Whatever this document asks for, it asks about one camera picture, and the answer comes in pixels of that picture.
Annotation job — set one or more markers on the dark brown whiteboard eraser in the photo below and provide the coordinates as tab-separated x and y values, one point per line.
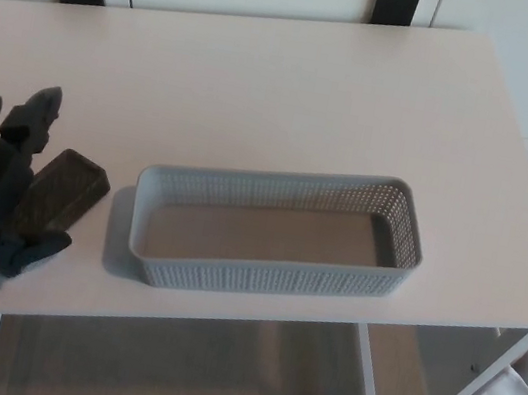
67	190

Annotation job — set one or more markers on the grey perforated plastic basket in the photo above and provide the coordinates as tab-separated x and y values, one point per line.
270	280

